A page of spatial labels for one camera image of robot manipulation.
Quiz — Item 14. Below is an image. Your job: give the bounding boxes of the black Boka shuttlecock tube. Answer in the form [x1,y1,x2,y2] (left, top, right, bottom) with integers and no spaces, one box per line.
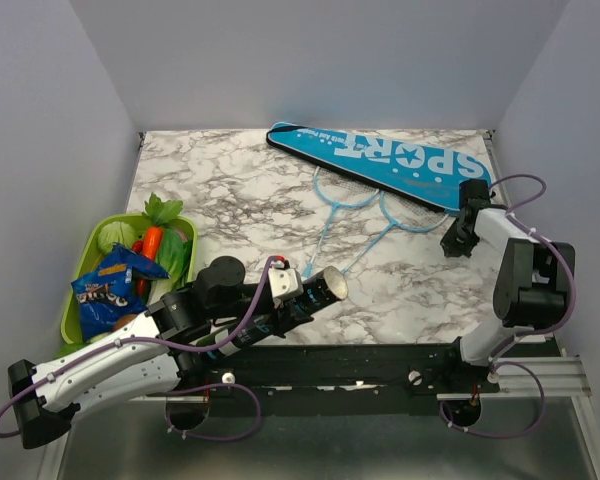
[200,266,348,365]

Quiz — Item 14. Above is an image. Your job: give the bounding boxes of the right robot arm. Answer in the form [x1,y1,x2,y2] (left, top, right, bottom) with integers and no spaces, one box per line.
[439,179,576,392]

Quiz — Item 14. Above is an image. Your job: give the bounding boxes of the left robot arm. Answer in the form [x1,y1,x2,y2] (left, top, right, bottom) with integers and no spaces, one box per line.
[8,256,348,449]

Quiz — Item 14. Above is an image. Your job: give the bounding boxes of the light blue badminton racket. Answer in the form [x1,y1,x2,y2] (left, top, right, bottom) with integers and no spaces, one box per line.
[302,167,379,278]
[339,189,451,276]

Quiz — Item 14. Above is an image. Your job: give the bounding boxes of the blue Sport racket bag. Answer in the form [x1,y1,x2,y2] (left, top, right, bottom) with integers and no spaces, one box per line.
[266,122,491,214]

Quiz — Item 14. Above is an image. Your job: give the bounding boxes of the toy orange carrot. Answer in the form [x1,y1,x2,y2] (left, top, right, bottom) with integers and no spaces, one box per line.
[141,226,163,260]

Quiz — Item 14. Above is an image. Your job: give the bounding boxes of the toy red chili pepper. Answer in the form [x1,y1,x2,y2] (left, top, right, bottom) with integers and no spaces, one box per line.
[131,239,149,297]

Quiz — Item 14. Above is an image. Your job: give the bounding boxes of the blue Oreo snack bag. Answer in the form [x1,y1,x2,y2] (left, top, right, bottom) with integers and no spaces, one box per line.
[71,245,168,341]

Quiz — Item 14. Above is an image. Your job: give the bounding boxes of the toy green cabbage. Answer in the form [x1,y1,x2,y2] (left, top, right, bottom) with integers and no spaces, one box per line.
[96,221,137,254]

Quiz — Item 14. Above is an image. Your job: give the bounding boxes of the green plastic tray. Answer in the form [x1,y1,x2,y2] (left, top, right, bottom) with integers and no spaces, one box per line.
[60,212,200,347]

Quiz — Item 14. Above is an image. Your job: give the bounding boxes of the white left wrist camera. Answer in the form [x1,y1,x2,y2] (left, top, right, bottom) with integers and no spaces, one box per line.
[268,268,304,309]

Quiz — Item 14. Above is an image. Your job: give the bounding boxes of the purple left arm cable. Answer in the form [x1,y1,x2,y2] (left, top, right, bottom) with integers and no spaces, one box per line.
[0,255,287,442]

